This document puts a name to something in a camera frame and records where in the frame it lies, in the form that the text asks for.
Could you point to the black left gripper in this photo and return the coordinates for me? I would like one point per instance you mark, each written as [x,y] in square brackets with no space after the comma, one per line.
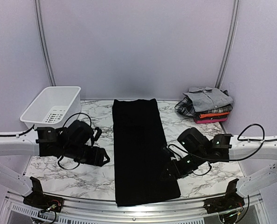
[93,161]

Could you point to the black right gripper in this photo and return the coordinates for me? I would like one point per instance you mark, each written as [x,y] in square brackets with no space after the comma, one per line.
[173,166]

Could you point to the black garment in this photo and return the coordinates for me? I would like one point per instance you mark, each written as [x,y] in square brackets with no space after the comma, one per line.
[139,155]

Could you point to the grey button-up shirt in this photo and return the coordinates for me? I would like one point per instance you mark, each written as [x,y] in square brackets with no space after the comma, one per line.
[207,98]

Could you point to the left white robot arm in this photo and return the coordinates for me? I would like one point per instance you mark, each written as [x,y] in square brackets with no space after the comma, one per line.
[73,143]

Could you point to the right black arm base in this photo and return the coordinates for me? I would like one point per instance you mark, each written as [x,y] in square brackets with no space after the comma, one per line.
[230,200]

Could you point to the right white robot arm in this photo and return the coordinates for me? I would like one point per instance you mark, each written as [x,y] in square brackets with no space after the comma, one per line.
[225,148]

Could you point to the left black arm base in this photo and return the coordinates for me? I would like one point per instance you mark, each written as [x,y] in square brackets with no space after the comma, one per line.
[41,200]

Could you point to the white plastic laundry bin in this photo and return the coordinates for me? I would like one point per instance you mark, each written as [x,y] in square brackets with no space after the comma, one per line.
[52,107]

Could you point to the pink folded garment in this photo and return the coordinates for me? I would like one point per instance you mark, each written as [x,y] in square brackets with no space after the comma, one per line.
[209,120]

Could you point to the orange folded garment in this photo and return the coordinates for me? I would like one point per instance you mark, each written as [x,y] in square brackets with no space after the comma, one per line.
[208,115]

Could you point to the black white plaid shirt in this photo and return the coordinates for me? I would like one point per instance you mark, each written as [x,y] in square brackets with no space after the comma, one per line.
[185,107]

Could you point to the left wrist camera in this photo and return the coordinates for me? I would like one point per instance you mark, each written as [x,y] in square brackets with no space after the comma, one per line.
[79,132]

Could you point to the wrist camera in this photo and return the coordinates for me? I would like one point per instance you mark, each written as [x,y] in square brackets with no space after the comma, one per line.
[194,141]
[79,132]

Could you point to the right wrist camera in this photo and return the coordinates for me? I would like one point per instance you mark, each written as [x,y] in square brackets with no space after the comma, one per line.
[194,141]

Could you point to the aluminium front frame rail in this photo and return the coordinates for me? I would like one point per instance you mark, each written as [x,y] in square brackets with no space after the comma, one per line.
[95,211]

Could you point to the left aluminium wall post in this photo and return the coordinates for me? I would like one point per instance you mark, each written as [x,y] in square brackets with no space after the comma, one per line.
[43,42]

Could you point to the aluminium wall post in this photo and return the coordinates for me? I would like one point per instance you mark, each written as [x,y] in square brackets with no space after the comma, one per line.
[229,43]
[43,42]

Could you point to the right aluminium wall post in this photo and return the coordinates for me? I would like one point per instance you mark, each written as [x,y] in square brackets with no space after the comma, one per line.
[229,43]

